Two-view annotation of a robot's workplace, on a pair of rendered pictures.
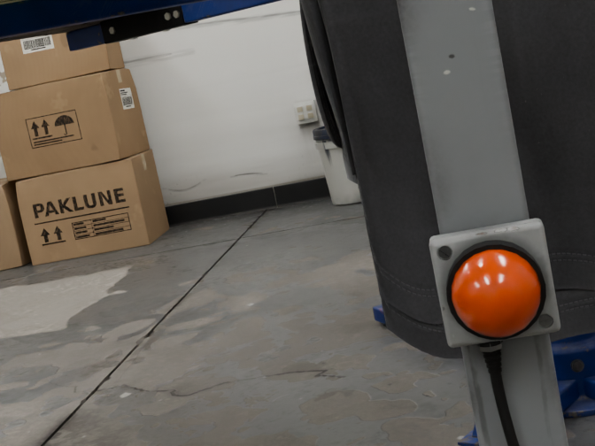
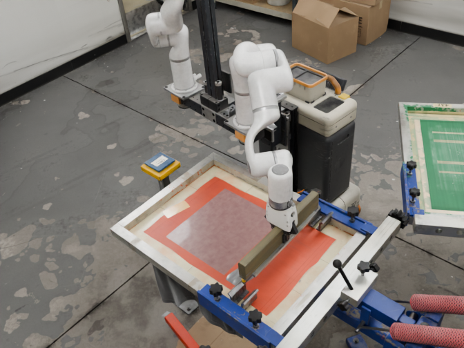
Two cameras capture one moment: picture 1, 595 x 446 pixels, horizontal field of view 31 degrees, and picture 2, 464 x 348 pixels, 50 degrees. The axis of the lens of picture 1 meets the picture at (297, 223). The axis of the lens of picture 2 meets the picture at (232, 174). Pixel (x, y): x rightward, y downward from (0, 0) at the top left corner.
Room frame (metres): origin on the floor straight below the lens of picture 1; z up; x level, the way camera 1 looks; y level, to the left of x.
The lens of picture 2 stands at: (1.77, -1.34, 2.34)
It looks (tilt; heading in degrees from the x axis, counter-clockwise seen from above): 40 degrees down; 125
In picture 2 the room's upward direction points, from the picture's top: 6 degrees counter-clockwise
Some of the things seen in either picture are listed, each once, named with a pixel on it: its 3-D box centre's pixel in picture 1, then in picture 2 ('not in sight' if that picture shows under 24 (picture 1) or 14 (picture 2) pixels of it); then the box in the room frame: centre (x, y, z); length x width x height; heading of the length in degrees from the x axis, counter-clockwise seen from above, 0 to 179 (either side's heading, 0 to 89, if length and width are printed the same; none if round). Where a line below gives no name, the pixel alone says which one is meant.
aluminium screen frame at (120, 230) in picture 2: not in sight; (237, 232); (1.03, -0.30, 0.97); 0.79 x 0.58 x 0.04; 170
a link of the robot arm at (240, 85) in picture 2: not in sight; (246, 72); (0.83, 0.15, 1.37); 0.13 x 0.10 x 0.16; 40
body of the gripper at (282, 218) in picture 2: not in sight; (280, 211); (1.23, -0.33, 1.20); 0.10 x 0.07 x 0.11; 170
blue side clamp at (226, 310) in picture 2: not in sight; (237, 317); (1.22, -0.61, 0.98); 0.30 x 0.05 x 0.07; 170
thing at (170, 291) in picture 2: not in sight; (195, 298); (0.94, -0.49, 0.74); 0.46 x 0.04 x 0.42; 170
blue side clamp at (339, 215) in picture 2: not in sight; (333, 216); (1.31, -0.07, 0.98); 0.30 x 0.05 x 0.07; 170
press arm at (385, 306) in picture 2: not in sight; (373, 304); (1.58, -0.40, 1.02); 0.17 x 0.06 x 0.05; 170
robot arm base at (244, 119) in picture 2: not in sight; (248, 104); (0.83, 0.16, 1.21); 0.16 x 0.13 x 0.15; 74
